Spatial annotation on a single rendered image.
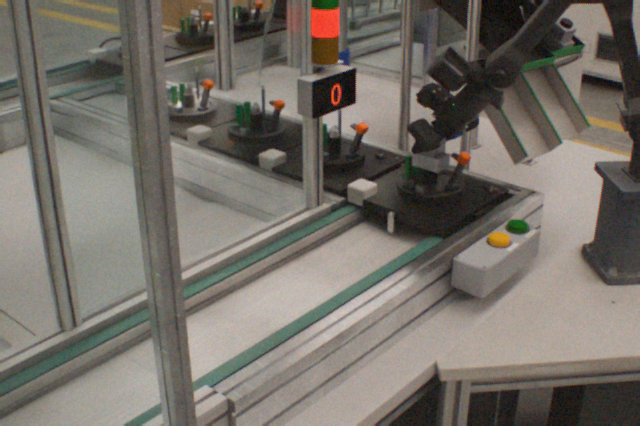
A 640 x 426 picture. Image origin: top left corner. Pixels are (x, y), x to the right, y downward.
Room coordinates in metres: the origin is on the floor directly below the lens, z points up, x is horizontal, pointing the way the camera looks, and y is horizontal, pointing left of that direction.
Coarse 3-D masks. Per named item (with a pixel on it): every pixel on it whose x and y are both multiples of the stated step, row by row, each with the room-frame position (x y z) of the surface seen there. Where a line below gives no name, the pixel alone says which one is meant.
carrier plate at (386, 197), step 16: (384, 176) 1.61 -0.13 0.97; (464, 176) 1.61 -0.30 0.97; (384, 192) 1.53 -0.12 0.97; (464, 192) 1.53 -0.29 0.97; (480, 192) 1.53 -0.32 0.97; (496, 192) 1.53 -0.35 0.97; (368, 208) 1.49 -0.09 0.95; (384, 208) 1.46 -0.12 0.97; (400, 208) 1.46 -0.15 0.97; (416, 208) 1.46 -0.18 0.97; (432, 208) 1.46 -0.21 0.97; (448, 208) 1.46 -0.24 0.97; (464, 208) 1.46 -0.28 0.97; (480, 208) 1.46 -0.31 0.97; (416, 224) 1.41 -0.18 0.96; (432, 224) 1.39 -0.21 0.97; (448, 224) 1.39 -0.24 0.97; (464, 224) 1.42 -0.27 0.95
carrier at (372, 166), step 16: (336, 128) 1.70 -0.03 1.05; (336, 144) 1.69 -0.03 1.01; (336, 160) 1.65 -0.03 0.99; (352, 160) 1.65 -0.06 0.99; (368, 160) 1.70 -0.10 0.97; (384, 160) 1.70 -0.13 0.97; (400, 160) 1.70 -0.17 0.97; (336, 176) 1.61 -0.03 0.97; (352, 176) 1.61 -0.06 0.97; (368, 176) 1.61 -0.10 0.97; (336, 192) 1.54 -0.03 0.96
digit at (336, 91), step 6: (336, 78) 1.46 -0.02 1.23; (342, 78) 1.47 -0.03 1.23; (330, 84) 1.44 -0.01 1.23; (336, 84) 1.46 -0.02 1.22; (342, 84) 1.47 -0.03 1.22; (330, 90) 1.44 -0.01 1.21; (336, 90) 1.46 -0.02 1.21; (342, 90) 1.47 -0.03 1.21; (330, 96) 1.44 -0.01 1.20; (336, 96) 1.46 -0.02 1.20; (342, 96) 1.47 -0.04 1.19; (330, 102) 1.44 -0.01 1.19; (336, 102) 1.46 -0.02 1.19; (342, 102) 1.47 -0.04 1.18; (330, 108) 1.44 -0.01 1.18
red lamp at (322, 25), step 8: (312, 16) 1.46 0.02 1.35; (320, 16) 1.45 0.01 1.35; (328, 16) 1.45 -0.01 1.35; (336, 16) 1.46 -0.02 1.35; (312, 24) 1.46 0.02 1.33; (320, 24) 1.45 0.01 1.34; (328, 24) 1.45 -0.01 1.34; (336, 24) 1.46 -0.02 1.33; (312, 32) 1.46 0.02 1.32; (320, 32) 1.45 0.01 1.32; (328, 32) 1.45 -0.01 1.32; (336, 32) 1.46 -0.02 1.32
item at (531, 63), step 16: (432, 0) 1.84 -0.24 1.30; (448, 0) 1.80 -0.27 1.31; (464, 0) 1.76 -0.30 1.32; (496, 0) 1.86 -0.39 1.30; (512, 0) 1.82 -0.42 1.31; (464, 16) 1.76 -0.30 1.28; (480, 16) 1.73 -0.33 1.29; (496, 16) 1.85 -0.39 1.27; (512, 16) 1.82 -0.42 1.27; (480, 32) 1.73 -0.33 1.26; (496, 32) 1.78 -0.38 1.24; (512, 32) 1.80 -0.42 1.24; (496, 48) 1.69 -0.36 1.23; (544, 48) 1.74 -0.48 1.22; (528, 64) 1.66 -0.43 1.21; (544, 64) 1.70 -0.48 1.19
